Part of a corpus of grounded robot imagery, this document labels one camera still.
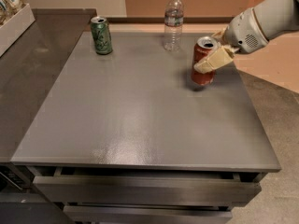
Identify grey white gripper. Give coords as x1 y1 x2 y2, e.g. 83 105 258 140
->
193 8 268 74

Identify red coke can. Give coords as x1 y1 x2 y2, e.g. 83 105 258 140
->
191 35 219 86

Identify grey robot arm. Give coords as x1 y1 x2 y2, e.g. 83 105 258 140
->
193 0 299 74

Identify green soda can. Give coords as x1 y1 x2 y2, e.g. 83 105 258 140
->
91 16 113 55

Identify clear plastic water bottle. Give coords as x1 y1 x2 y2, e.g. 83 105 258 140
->
164 0 184 51

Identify grey upper drawer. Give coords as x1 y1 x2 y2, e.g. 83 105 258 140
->
34 170 261 206

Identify grey drawer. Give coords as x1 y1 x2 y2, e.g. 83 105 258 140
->
64 206 232 224
34 170 261 206

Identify white snack box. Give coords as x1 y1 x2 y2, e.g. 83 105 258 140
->
0 4 36 57

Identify snack packets in box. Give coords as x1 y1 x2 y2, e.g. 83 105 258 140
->
0 0 24 25

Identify grey lower drawer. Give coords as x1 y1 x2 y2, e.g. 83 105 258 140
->
64 206 232 224

